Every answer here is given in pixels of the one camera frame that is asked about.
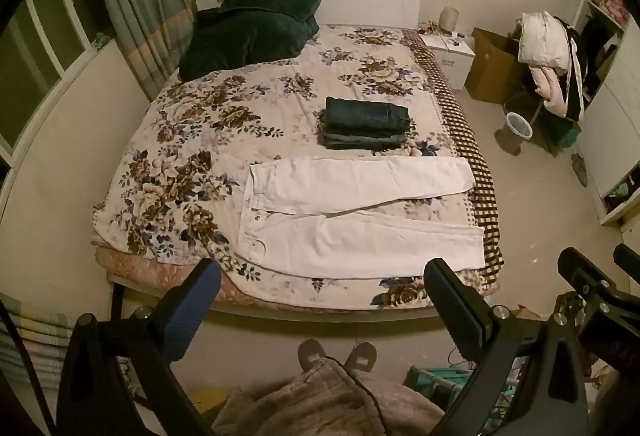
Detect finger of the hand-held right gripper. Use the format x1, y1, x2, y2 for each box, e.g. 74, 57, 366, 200
556, 246, 627, 305
614, 243, 640, 285

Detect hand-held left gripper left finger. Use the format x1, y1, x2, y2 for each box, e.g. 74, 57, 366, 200
57, 258, 222, 436

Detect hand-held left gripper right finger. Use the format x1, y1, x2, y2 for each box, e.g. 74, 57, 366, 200
423, 257, 589, 436

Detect white pants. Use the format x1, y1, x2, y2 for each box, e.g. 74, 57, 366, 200
237, 156, 486, 279

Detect dark green folded pants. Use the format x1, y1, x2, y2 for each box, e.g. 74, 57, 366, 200
324, 96, 412, 135

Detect teal rack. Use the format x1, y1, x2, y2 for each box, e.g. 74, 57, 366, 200
404, 362, 522, 413

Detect yellow object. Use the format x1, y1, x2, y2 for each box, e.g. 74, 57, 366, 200
191, 388, 227, 415

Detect person's right slipper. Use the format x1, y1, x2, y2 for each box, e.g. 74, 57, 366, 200
347, 341, 377, 373

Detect person's slipper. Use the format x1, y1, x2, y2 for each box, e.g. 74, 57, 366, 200
298, 338, 329, 373
347, 341, 377, 373

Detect dark floor slippers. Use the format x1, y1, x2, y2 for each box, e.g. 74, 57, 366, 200
572, 153, 592, 187

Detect person's left slipper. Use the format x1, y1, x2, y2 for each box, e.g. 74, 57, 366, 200
298, 338, 329, 373

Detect white wardrobe shelf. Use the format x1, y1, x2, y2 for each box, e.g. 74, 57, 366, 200
574, 0, 640, 227

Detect striped folded cloth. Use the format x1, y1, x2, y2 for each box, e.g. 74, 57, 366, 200
0, 296, 132, 399

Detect round waste bin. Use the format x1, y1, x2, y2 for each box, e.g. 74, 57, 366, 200
504, 112, 534, 153

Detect brown checked bed sheet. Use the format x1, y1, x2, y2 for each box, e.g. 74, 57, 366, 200
402, 30, 502, 277

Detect floral bed blanket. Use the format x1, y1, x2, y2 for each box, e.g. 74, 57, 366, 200
91, 26, 501, 311

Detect pink garment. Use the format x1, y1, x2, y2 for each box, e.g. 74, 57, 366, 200
529, 64, 572, 117

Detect grey-blue folded jeans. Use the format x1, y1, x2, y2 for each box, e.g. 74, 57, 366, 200
318, 128, 410, 151

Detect cardboard box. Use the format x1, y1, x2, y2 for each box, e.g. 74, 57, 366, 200
464, 28, 532, 104

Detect white padded jacket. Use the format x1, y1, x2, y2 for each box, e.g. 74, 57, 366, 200
517, 11, 572, 67

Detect white nightstand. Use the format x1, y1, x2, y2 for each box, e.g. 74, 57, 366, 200
419, 32, 476, 91

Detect pink folded blanket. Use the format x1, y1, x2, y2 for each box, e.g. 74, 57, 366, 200
589, 0, 632, 24

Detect dark green pillows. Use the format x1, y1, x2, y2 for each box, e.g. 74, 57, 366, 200
178, 8, 321, 81

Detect beige table lamp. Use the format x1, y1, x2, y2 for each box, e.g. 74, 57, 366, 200
439, 6, 460, 34

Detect window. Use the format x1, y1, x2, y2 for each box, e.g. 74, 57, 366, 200
0, 0, 110, 169

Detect green striped curtain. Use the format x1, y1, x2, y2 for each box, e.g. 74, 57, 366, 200
84, 0, 197, 102

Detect dark green pillow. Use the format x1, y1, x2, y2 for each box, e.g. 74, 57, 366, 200
219, 0, 322, 24

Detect bed frame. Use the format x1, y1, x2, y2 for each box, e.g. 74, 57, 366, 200
106, 270, 501, 324

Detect black cable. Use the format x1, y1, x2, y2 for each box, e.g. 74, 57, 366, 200
320, 356, 397, 436

